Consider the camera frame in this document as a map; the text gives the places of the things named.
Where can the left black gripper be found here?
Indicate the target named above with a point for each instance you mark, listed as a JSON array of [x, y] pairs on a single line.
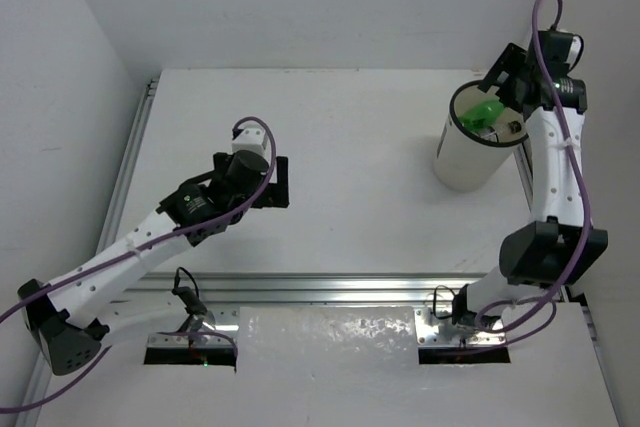
[[279, 182]]

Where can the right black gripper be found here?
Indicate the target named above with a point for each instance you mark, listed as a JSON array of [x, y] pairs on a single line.
[[513, 61]]

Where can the green plastic bottle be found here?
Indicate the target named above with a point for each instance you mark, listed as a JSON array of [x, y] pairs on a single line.
[[482, 115]]

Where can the blue label clear bottle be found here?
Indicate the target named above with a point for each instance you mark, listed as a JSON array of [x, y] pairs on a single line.
[[499, 131]]

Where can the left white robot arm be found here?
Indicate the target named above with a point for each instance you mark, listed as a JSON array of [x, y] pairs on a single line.
[[76, 315]]

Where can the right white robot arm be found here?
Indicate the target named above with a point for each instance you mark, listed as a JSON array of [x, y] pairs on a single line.
[[559, 243]]

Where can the white bin with black rim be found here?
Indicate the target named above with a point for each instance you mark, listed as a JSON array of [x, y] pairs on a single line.
[[463, 161]]

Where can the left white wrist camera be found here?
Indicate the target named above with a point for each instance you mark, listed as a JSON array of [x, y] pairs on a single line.
[[251, 139]]

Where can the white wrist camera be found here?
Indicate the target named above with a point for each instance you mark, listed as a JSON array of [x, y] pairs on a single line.
[[575, 49], [251, 139]]

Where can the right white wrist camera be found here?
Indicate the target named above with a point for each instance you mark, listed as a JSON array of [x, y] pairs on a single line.
[[575, 49]]

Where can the front aluminium rail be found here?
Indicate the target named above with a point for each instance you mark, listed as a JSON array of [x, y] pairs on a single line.
[[328, 289]]

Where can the aluminium rail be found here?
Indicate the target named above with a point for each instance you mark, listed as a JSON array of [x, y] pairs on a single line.
[[127, 166], [328, 289]]

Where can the left aluminium rail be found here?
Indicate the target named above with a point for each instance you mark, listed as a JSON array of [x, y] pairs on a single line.
[[127, 166]]

